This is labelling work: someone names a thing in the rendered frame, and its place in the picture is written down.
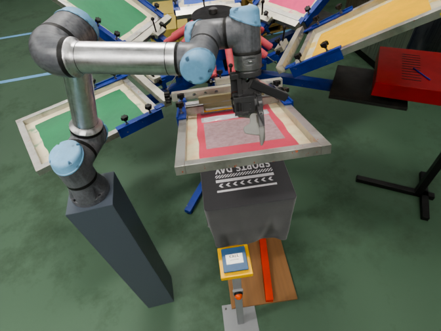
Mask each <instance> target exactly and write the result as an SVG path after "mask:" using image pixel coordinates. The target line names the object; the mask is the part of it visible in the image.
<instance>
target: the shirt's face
mask: <svg viewBox="0 0 441 331"><path fill-rule="evenodd" d="M270 164H271V166H272V170H273V172H274V176H275V178H276V182H277V184H278V185H273V186H268V187H260V188H251V189H246V190H237V191H233V192H224V193H219V194H217V185H216V180H215V171H214V170H213V171H204V172H202V173H201V175H202V182H203V194H204V201H205V209H207V210H211V209H217V208H225V207H230V206H238V205H244V204H252V203H257V202H265V201H270V200H279V199H284V198H292V197H295V192H294V190H293V187H292V184H291V181H290V179H289V176H288V174H287V171H286V168H285V166H284V162H283V160H282V161H277V162H271V163H270Z"/></svg>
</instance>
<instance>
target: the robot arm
mask: <svg viewBox="0 0 441 331"><path fill-rule="evenodd" d="M184 30H185V31H184V39H185V42H149V41H98V38H99V29H98V26H97V25H96V22H95V21H94V20H93V19H92V18H91V17H90V16H89V15H88V14H87V13H86V12H85V11H83V10H81V9H79V8H76V7H64V8H62V9H60V10H57V11H56V12H55V13H54V14H53V15H52V16H51V17H50V18H48V19H47V20H46V21H44V23H42V24H41V25H40V26H38V27H36V29H34V31H32V33H31V35H30V38H29V41H28V47H29V51H30V54H31V57H32V58H33V60H34V62H35V63H36V64H37V65H38V66H39V67H40V68H41V69H43V70H44V71H46V72H48V73H50V74H52V75H55V76H59V77H63V80H64V85H65V89H66V94H67V98H68V104H69V107H70V113H71V117H72V119H71V120H70V122H69V128H70V138H69V139H68V140H67V141H62V142H61V143H60V144H59V145H56V146H55V147H54V148H53V149H52V150H51V152H50V154H49V163H50V165H51V167H52V170H53V171H54V172H55V173H56V174H57V175H58V176H59V177H60V178H61V180H62V181H63V183H64V184H65V185H66V186H67V188H68V192H69V196H70V200H71V201H72V202H73V203H74V204H75V205H76V206H78V207H81V208H88V207H91V206H94V205H97V204H98V203H100V202H101V201H103V199H105V197H106V196H107V195H108V193H109V190H110V184H109V182H108V181H107V179H106V178H105V177H104V176H103V175H101V174H100V173H98V172H97V171H96V170H95V168H94V167H93V162H94V161H95V159H96V157H97V156H98V153H99V152H100V150H101V148H102V146H103V145H104V143H105V142H106V140H107V138H108V128H107V126H106V124H103V123H104V122H103V121H102V120H101V119H100V118H98V116H97V110H96V100H95V90H94V84H93V74H121V75H154V76H182V77H183V78H184V79H185V80H186V81H189V82H190V83H192V84H196V85H199V84H203V83H205V82H207V81H208V80H209V79H210V77H211V76H212V74H213V71H214V69H215V66H216V60H217V55H218V53H219V50H221V49H231V48H233V55H234V69H235V72H230V86H231V98H230V99H231V102H232V109H233V111H234V113H235V116H238V117H240V118H249V119H250V122H249V124H247V125H246V126H245V127H244V128H243V131H244V133H246V134H250V135H259V139H260V144H261V146H262V145H263V143H264V140H265V127H264V126H265V124H264V111H263V97H262V95H261V94H262V93H264V94H266V95H269V96H271V97H274V98H275V99H276V100H282V101H284V102H285V101H286V100H287V98H288V96H289V94H288V93H287V92H286V91H285V89H284V88H283V87H276V86H275V85H272V84H270V83H267V82H265V81H263V80H260V79H258V78H255V77H257V76H260V75H261V68H262V52H261V18H260V10H259V8H258V6H256V5H246V6H240V7H233V8H231V9H230V14H229V16H227V17H224V18H213V19H206V20H201V19H200V20H196V21H191V22H188V23H186V25H185V27H184ZM247 78H248V80H246V79H247Z"/></svg>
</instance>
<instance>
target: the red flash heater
mask: <svg viewBox="0 0 441 331"><path fill-rule="evenodd" d="M413 68H415V69H417V70H418V71H420V72H421V73H422V74H424V75H425V76H427V77H428V78H429V79H430V80H428V79H427V78H426V77H424V76H422V75H421V74H420V73H419V72H417V71H415V70H414V69H413ZM371 95H373V96H378V97H386V98H391V99H399V100H407V101H412V102H420V103H425V104H433V105H437V106H441V53H438V52H431V51H418V50H412V49H399V48H393V47H379V51H378V53H377V56H376V59H375V69H374V74H373V83H372V88H371Z"/></svg>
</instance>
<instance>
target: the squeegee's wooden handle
mask: <svg viewBox="0 0 441 331"><path fill-rule="evenodd" d="M230 98H231V92H228V93H219V94H214V95H204V96H199V97H198V100H199V104H203V108H204V110H205V109H206V108H214V107H220V106H228V105H232V102H231V99H230Z"/></svg>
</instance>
